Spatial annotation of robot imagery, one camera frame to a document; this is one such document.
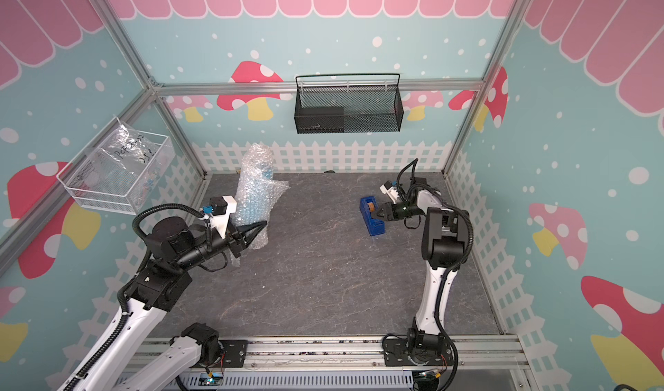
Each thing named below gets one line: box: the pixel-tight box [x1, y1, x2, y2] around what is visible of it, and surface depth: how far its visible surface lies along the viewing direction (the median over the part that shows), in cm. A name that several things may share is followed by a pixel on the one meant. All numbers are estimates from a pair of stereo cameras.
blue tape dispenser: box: [358, 195, 386, 237], surface depth 101 cm
